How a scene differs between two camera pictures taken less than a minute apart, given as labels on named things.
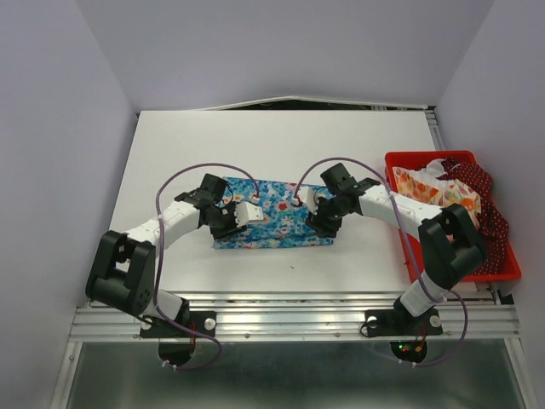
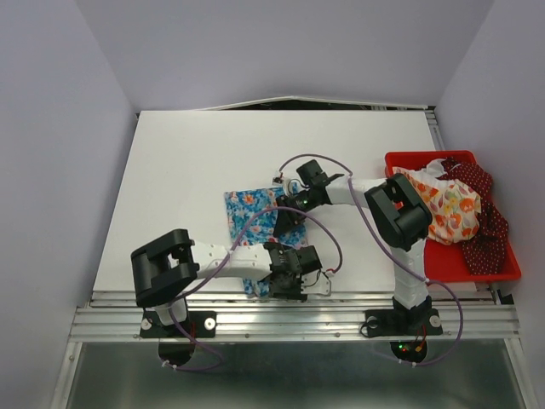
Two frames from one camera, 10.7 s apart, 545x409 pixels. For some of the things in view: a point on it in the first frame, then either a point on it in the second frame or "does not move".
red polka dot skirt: (492, 227) does not move
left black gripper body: (223, 220) to (289, 290)
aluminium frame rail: (307, 317) does not move
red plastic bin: (410, 237) does not move
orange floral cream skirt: (426, 185) does not move
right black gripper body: (331, 206) to (304, 202)
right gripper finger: (324, 224) to (287, 221)
